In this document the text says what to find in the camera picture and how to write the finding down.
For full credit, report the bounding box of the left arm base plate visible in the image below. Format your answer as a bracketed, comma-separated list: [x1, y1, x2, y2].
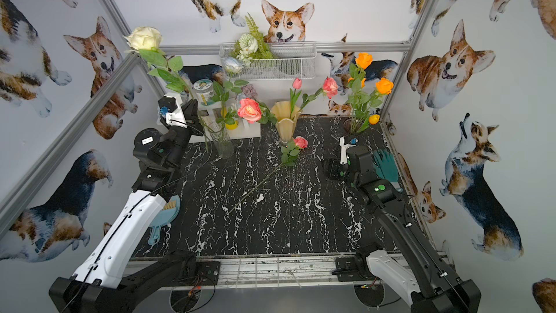
[193, 261, 222, 286]

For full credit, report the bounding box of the white tiered shelf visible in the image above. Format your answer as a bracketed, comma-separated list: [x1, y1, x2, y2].
[193, 90, 261, 140]

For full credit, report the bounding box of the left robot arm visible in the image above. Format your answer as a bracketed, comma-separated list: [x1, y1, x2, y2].
[49, 93, 204, 312]

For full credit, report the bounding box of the dark red glass vase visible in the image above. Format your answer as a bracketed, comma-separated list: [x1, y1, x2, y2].
[343, 118, 362, 136]

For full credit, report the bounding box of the teal rubber glove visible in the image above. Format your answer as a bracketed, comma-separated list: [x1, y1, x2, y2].
[373, 149, 403, 192]

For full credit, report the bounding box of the orange tulip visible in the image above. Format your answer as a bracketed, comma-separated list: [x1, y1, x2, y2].
[356, 114, 380, 133]

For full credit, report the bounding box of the yellow bottle under shelf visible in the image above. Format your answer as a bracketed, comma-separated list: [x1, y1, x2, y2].
[221, 107, 238, 130]

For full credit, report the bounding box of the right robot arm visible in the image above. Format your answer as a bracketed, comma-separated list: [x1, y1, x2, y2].
[325, 144, 482, 312]

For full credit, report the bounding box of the green fern white flower bouquet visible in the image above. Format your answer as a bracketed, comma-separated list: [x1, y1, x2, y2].
[230, 13, 275, 68]

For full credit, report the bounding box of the pink tulip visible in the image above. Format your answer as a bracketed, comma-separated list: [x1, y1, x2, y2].
[290, 78, 303, 120]

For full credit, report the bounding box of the yellow fluted vase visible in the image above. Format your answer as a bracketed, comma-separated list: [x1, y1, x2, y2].
[271, 101, 301, 143]

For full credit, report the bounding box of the small purple flower pot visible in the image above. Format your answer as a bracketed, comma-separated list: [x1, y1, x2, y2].
[241, 83, 258, 100]

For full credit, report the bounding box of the pink rose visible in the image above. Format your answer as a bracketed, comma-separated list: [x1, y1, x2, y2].
[227, 136, 308, 214]
[300, 77, 339, 110]
[237, 98, 278, 125]

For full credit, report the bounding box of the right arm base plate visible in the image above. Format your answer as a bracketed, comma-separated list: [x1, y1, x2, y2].
[332, 254, 376, 282]

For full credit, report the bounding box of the white wire wall basket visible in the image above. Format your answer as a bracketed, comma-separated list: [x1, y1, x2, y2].
[230, 42, 317, 81]

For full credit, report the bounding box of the clear ribbed glass vase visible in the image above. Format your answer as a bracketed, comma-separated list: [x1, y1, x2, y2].
[207, 122, 234, 159]

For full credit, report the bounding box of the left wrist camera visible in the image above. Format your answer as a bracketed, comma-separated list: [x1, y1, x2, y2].
[158, 92, 188, 129]

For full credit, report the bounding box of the clear jar green lid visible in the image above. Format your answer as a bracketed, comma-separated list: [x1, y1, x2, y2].
[193, 79, 215, 106]

